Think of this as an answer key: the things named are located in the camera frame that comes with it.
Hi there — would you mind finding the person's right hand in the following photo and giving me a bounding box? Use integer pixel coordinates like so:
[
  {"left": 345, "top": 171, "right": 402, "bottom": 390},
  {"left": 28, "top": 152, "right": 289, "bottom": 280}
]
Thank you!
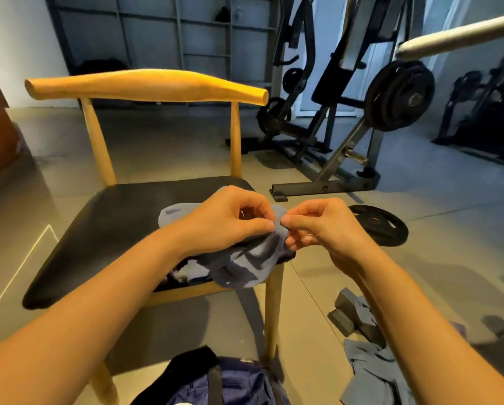
[{"left": 281, "top": 196, "right": 381, "bottom": 277}]

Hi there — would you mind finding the person's left hand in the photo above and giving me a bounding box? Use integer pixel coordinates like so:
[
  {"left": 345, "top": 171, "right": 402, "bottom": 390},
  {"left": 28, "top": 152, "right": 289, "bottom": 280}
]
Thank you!
[{"left": 174, "top": 185, "right": 278, "bottom": 257}]

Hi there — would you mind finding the single blue-grey towel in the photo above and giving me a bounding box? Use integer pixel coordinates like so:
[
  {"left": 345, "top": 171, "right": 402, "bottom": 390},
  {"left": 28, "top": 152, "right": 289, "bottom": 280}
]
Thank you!
[{"left": 157, "top": 202, "right": 297, "bottom": 290}]

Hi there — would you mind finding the pile of blue-grey towels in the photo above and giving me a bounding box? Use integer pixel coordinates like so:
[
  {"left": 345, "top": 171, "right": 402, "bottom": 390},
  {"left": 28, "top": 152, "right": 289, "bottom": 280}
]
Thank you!
[{"left": 340, "top": 295, "right": 468, "bottom": 405}]

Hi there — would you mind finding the navy blue bag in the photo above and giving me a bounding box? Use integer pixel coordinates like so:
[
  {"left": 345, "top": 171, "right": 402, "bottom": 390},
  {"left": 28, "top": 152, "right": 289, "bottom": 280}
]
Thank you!
[{"left": 132, "top": 345, "right": 292, "bottom": 405}]

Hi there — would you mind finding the person's left forearm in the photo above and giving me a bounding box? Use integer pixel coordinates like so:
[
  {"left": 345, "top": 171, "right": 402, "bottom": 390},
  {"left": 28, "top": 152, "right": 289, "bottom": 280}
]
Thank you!
[{"left": 0, "top": 227, "right": 194, "bottom": 405}]

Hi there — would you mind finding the person's right forearm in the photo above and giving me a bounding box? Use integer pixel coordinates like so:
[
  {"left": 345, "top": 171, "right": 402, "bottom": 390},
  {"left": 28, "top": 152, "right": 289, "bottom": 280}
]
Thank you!
[{"left": 349, "top": 249, "right": 504, "bottom": 405}]

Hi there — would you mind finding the loose black weight plate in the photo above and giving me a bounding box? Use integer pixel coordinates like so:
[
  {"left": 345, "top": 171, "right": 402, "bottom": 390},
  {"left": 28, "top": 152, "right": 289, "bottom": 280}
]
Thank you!
[{"left": 349, "top": 205, "right": 410, "bottom": 247}]

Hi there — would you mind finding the black and grey gym machine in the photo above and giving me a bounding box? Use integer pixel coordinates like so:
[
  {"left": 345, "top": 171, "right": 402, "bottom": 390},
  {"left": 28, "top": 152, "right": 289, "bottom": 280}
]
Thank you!
[{"left": 227, "top": 0, "right": 439, "bottom": 203}]

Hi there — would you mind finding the wooden chair with black seat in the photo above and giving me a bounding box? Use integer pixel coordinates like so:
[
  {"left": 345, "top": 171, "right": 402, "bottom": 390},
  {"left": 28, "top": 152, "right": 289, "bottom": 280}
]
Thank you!
[{"left": 22, "top": 69, "right": 288, "bottom": 405}]

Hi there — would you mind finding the mounted black weight plate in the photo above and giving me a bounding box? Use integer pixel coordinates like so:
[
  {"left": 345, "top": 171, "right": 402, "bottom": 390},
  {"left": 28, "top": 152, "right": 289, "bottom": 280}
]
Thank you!
[{"left": 364, "top": 60, "right": 436, "bottom": 132}]

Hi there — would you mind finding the black exercise machine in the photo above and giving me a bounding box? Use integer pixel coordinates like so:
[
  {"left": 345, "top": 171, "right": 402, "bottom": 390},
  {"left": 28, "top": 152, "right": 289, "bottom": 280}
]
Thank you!
[{"left": 433, "top": 38, "right": 504, "bottom": 169}]

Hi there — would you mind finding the grey shelf unit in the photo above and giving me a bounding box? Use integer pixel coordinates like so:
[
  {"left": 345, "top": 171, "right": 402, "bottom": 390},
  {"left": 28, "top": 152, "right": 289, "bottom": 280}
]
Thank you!
[{"left": 45, "top": 0, "right": 282, "bottom": 108}]

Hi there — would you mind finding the pale barbell bar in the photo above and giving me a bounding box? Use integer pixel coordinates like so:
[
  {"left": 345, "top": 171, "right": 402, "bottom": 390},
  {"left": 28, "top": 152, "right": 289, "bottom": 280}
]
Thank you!
[{"left": 395, "top": 12, "right": 504, "bottom": 62}]

